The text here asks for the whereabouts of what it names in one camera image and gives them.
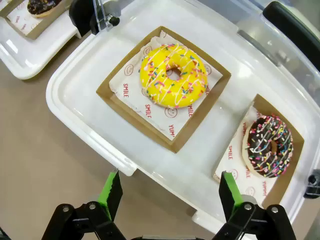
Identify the chocolate donut with brown chunks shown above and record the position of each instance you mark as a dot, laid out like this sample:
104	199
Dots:
42	7

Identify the black lid hinge bracket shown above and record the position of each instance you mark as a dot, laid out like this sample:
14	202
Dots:
80	17
313	182

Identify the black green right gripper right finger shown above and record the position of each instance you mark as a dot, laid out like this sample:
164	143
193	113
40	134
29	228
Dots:
231	192

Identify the white smile print paper liner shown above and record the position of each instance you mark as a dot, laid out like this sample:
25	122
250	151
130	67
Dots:
130	100
20	20
232	160

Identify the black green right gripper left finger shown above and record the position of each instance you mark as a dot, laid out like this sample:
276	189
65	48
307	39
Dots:
110	190

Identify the large white display case base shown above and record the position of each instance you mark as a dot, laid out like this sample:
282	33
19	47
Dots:
82	95

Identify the large clear display case lid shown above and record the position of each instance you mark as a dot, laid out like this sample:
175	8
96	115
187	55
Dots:
275	82

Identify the small white display case base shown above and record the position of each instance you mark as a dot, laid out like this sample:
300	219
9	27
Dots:
25	60

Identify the brown cardboard donut tray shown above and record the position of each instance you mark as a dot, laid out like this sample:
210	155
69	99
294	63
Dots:
47	23
282	190
197	117

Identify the yellow sprinkled donut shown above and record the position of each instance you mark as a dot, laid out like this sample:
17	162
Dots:
155	82

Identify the chocolate donut with coloured sprinkles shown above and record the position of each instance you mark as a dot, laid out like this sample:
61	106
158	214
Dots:
260	160

